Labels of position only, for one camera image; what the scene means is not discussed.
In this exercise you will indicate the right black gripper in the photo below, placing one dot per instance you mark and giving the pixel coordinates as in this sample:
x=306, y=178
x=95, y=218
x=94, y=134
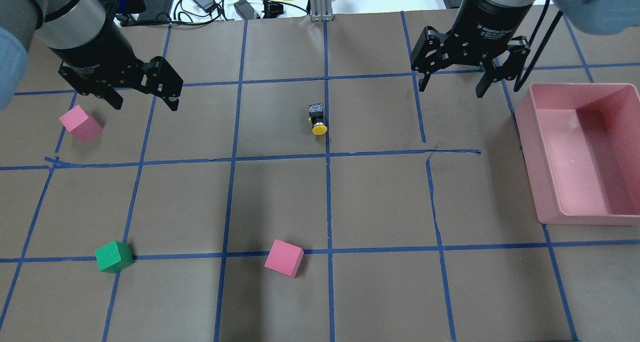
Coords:
x=487, y=18

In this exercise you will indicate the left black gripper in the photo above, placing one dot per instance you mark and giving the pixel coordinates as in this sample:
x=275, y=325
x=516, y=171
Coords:
x=95, y=46

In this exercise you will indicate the yellow push button switch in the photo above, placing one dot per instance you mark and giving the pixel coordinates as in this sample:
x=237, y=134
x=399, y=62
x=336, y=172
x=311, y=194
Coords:
x=316, y=117

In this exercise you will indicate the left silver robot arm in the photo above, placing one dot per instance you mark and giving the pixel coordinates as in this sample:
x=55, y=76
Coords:
x=58, y=24

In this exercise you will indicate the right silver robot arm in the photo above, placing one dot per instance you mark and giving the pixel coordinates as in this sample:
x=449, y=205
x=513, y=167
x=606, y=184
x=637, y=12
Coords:
x=594, y=17

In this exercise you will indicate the green cube near left arm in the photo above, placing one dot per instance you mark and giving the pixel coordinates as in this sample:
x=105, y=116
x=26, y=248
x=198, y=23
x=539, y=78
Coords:
x=113, y=257

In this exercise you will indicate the pink cube far side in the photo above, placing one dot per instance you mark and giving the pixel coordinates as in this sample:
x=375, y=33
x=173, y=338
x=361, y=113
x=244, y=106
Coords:
x=80, y=124

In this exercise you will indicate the pink cube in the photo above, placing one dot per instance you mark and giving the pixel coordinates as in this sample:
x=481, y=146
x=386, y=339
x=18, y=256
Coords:
x=284, y=258
x=80, y=124

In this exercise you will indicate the black power brick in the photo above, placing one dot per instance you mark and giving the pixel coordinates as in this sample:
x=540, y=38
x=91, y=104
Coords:
x=156, y=12

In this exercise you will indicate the black laptop charger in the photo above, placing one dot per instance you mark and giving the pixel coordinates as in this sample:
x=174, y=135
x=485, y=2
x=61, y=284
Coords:
x=245, y=10

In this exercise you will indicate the pink plastic bin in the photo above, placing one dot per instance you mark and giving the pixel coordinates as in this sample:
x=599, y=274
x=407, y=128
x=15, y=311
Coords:
x=581, y=144

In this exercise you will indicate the pink cube centre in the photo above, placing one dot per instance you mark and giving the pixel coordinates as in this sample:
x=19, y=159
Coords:
x=284, y=258

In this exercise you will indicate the aluminium frame post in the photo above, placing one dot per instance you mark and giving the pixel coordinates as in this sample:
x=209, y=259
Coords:
x=321, y=10

